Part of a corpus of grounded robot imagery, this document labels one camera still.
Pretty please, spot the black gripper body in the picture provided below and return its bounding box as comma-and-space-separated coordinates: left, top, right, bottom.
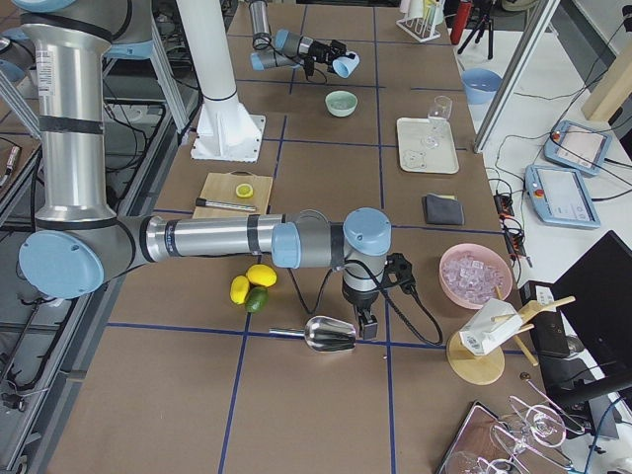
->
310, 40, 346, 65
342, 276, 380, 316

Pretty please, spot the light blue plastic cup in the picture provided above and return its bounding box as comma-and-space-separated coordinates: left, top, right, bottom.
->
332, 51, 360, 79

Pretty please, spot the green ceramic bowl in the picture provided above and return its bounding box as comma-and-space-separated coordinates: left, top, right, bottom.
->
325, 90, 358, 118

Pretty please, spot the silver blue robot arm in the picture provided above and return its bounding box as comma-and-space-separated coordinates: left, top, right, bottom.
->
247, 0, 359, 78
19, 1, 392, 340

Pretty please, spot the metal ice scoop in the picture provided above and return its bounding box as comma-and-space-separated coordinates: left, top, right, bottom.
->
269, 315, 356, 353

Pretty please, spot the pink bowl with ice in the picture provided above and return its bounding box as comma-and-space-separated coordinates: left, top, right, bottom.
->
438, 243, 514, 309

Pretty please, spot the blue plastic bowl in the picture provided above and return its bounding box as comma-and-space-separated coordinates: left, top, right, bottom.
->
461, 68, 503, 105

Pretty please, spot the green lime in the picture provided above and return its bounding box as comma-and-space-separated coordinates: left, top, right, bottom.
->
244, 286, 269, 314

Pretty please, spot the yellow lemon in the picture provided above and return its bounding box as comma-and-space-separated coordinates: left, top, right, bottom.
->
229, 276, 251, 305
246, 264, 277, 287

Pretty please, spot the wooden paper towel stand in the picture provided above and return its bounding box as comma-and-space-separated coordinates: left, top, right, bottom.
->
446, 296, 576, 385

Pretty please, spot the grey folded cloth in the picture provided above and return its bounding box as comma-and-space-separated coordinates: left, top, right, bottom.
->
422, 194, 465, 225

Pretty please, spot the clear wine glass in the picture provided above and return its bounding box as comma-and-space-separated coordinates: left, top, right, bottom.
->
422, 95, 453, 149

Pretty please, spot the cream bear tray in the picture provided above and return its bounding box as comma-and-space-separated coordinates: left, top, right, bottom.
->
396, 118, 459, 175

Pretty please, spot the red cylinder bottle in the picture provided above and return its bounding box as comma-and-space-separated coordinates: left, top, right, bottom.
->
450, 0, 472, 45

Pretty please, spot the half lemon slice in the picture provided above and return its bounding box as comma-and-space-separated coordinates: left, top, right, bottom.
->
235, 183, 255, 199

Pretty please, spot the black tripod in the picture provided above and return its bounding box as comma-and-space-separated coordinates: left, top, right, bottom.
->
456, 0, 497, 60

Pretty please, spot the wooden cutting board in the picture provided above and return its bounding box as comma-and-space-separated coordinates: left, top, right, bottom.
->
194, 172, 273, 218

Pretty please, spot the hanging wine glasses rack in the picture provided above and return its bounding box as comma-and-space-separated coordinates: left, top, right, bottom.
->
435, 390, 585, 474

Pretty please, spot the near blue teach pendant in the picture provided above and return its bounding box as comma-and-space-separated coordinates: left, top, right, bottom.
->
524, 165, 600, 229

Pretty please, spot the blue teach pendant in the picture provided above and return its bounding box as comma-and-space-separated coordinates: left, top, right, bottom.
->
544, 119, 612, 176
524, 165, 600, 229

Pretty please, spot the black monitor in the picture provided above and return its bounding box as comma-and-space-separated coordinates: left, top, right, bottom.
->
548, 230, 631, 408

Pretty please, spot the far blue teach pendant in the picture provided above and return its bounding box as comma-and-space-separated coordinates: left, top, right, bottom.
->
544, 119, 612, 176

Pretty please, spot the white wire cup rack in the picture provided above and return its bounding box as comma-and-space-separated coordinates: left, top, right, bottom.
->
396, 0, 444, 43

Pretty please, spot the aluminium frame post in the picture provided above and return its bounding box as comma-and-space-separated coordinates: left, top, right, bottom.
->
473, 0, 561, 153

